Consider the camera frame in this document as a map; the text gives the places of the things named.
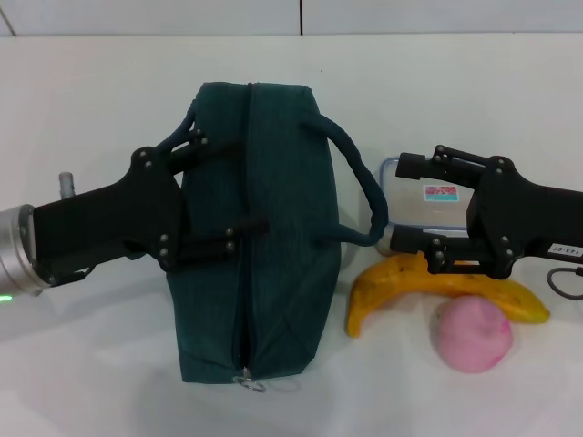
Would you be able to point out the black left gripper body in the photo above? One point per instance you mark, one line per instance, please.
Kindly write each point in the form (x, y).
(114, 218)

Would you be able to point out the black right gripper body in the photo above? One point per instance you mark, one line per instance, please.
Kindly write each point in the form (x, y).
(524, 218)

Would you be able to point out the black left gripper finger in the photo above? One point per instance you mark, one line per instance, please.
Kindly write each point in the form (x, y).
(205, 248)
(196, 148)

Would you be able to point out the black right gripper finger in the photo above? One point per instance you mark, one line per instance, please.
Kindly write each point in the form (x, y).
(410, 241)
(412, 166)

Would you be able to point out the clear plastic blue-rimmed food box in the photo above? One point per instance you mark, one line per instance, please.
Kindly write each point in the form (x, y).
(423, 209)

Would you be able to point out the yellow banana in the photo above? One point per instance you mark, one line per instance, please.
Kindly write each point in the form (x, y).
(378, 282)

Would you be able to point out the dark teal fabric lunch bag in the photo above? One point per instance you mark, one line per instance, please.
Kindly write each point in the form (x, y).
(296, 227)

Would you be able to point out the pink toy peach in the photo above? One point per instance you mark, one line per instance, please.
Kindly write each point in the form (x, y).
(473, 337)

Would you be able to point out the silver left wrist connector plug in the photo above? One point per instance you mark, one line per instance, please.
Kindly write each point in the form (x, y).
(67, 184)

